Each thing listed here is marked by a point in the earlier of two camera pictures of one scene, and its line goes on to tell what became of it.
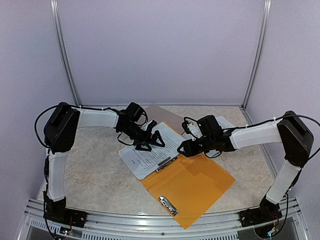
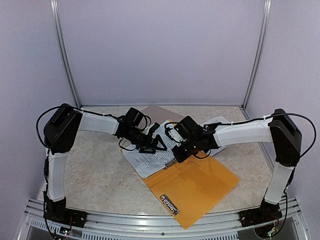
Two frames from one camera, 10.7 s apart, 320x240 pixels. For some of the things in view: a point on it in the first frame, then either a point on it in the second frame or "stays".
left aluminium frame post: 55,8 stays
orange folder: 188,186 stays
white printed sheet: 145,162 stays
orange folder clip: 165,162 to 170,163
